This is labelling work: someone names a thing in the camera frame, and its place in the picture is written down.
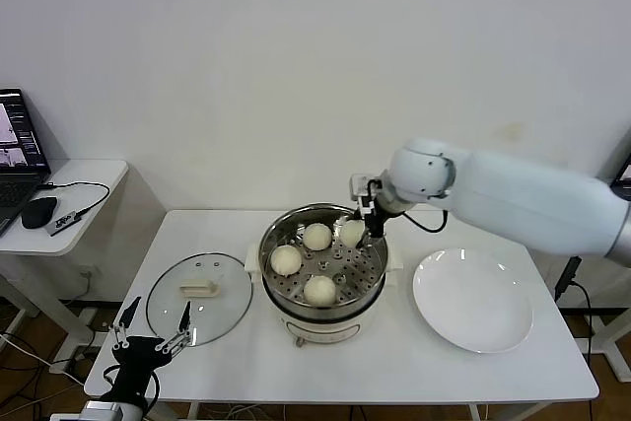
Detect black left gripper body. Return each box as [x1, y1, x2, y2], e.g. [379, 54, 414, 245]
[110, 335, 168, 401]

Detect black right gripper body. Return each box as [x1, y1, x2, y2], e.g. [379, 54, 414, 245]
[359, 188, 395, 239]

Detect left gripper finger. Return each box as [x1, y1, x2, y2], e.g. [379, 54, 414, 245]
[108, 296, 143, 351]
[156, 300, 193, 356]

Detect white steamed baozi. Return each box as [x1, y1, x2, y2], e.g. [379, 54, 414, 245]
[302, 223, 332, 251]
[303, 275, 338, 308]
[339, 220, 367, 248]
[270, 245, 303, 278]

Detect glass lid with cream handle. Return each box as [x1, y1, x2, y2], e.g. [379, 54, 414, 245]
[146, 251, 254, 347]

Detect stainless steel steamer basket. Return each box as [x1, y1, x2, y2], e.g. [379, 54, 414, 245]
[258, 202, 389, 316]

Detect cream electric cooker base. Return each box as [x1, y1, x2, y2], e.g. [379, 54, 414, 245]
[245, 238, 404, 349]

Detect white round plate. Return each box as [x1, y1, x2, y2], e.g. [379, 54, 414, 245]
[412, 248, 535, 355]

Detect black computer mouse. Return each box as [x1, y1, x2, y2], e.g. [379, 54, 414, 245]
[21, 196, 59, 230]

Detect white side table rounded corners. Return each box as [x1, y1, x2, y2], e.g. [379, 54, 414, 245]
[0, 159, 132, 361]

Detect black laptop with lit screen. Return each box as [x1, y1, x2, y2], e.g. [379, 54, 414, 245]
[0, 88, 53, 238]

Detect white side table square corners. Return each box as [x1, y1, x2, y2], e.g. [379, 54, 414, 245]
[581, 243, 631, 384]

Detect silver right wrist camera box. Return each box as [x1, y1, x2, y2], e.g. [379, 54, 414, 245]
[349, 174, 384, 201]

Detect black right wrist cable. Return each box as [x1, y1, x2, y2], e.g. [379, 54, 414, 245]
[391, 208, 449, 235]

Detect thin black desk cable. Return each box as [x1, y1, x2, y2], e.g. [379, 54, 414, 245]
[41, 179, 111, 219]

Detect black power adapter with cable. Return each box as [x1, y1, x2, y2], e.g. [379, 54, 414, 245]
[552, 253, 596, 358]

